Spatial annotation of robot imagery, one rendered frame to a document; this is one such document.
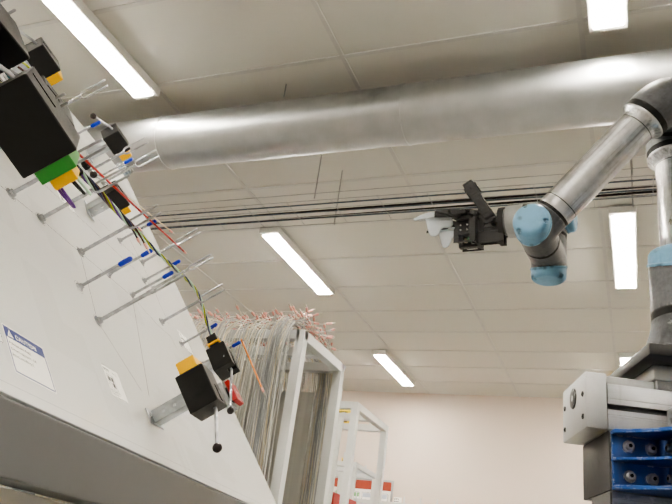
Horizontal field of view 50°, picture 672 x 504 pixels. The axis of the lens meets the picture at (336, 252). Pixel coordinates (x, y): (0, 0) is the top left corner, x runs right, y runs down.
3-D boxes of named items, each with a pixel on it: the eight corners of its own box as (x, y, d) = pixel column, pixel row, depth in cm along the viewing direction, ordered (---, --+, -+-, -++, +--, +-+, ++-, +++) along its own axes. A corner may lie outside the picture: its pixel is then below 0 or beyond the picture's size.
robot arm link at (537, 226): (713, 66, 139) (537, 248, 138) (714, 100, 147) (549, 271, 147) (662, 44, 146) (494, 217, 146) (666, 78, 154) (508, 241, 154)
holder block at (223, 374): (213, 371, 137) (231, 360, 137) (205, 350, 141) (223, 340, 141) (222, 381, 140) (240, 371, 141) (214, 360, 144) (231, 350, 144)
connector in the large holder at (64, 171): (39, 160, 81) (72, 142, 81) (54, 182, 82) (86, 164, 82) (33, 173, 76) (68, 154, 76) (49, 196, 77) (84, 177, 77)
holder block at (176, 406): (170, 473, 96) (234, 436, 97) (140, 396, 102) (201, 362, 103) (183, 479, 100) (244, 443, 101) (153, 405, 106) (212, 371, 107)
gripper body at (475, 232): (449, 242, 166) (501, 237, 160) (450, 208, 168) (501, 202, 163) (460, 252, 172) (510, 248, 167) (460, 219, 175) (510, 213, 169)
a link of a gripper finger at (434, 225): (412, 234, 167) (453, 235, 166) (413, 210, 169) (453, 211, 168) (413, 238, 170) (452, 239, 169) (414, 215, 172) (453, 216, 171)
